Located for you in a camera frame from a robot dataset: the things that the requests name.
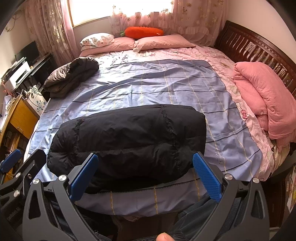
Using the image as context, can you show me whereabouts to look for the dark wooden headboard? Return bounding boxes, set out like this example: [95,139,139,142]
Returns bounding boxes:
[214,21,295,96]

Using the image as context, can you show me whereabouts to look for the yellow wooden desk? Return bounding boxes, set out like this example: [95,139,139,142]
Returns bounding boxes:
[1,96,39,160]

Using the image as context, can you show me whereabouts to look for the folded pink quilt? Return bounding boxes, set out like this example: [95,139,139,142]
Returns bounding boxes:
[232,62,295,150]

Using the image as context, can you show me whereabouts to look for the right hand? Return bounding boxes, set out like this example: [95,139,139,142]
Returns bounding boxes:
[156,232,175,241]

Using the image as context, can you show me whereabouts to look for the lavender plaid bed sheet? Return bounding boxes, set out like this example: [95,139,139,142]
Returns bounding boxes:
[25,60,263,217]

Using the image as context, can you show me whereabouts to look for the pink pillow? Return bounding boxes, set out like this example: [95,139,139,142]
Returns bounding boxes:
[133,34,196,53]
[79,37,135,57]

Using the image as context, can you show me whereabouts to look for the orange carrot plush pillow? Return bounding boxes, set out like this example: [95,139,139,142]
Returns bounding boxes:
[120,27,164,40]

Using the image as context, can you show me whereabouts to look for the black puffer down jacket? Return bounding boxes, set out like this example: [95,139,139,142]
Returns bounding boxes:
[47,104,207,194]

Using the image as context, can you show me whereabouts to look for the dark brown folded jacket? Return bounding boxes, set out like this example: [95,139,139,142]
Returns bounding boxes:
[44,57,99,98]

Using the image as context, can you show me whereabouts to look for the pink bed cover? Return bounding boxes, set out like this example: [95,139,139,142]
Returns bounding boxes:
[80,46,290,181]

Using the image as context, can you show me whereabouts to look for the white printer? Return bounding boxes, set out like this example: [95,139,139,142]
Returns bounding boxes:
[1,58,31,92]

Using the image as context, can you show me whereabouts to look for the white floral pillow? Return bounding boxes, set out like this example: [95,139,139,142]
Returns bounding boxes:
[80,33,114,47]

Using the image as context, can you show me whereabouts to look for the pink floral curtain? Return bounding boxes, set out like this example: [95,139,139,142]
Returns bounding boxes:
[23,1,227,65]

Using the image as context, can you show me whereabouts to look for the black computer monitor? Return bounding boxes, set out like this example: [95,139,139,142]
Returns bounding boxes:
[15,41,39,62]

